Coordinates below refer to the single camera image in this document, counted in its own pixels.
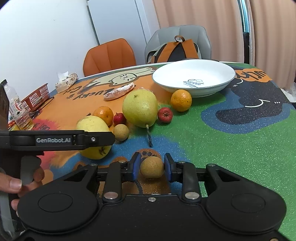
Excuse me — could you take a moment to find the small orange mandarin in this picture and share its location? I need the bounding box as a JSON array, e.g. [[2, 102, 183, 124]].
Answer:
[[93, 106, 114, 126]]

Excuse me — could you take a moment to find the white ceramic plate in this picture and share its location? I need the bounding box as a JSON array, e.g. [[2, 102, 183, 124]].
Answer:
[[152, 59, 236, 97]]

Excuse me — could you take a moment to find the beige curtain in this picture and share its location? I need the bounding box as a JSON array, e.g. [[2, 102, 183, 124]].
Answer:
[[154, 1, 295, 89]]

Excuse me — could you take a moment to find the red plastic basket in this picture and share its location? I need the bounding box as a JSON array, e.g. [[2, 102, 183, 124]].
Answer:
[[22, 83, 50, 112]]

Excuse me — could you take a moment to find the thin peeled pomelo segment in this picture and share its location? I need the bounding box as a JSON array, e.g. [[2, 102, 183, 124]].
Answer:
[[103, 82, 135, 101]]

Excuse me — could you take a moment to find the grey chair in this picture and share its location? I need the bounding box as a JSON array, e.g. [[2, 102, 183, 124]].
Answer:
[[144, 25, 212, 63]]

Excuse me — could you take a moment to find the white refrigerator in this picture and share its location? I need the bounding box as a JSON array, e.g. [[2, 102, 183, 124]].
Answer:
[[87, 0, 159, 65]]

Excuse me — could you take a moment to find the colourful lucky cat tablecloth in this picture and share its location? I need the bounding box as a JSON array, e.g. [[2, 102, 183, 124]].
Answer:
[[34, 63, 295, 240]]

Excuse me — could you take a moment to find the large yellow-green pear with stem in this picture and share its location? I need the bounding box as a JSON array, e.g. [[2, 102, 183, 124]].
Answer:
[[122, 88, 159, 148]]

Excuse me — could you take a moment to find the small red hawthorn fruit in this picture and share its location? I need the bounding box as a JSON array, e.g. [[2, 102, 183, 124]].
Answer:
[[113, 113, 126, 126]]

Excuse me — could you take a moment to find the orange and black backpack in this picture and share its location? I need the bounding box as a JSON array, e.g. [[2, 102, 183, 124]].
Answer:
[[147, 35, 202, 63]]

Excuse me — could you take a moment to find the large orange mandarin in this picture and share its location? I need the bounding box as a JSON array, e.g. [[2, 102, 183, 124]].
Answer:
[[171, 89, 192, 112]]

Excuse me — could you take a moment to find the clear plastic bottle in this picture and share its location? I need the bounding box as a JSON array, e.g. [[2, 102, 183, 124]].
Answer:
[[4, 83, 34, 131]]

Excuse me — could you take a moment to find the yellow pear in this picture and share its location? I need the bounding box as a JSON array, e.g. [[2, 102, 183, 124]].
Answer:
[[76, 115, 111, 160]]

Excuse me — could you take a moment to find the orange chair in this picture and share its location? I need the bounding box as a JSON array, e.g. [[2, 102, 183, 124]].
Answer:
[[83, 38, 137, 77]]

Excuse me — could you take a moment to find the patterned tissue pack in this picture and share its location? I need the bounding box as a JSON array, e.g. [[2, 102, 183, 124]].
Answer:
[[55, 71, 78, 93]]

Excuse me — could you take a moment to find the small brown longan fruit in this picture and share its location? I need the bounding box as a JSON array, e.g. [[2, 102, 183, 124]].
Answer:
[[140, 156, 164, 178]]

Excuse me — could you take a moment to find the person's left hand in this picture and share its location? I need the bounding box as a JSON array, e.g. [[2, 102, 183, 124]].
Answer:
[[1, 167, 45, 197]]

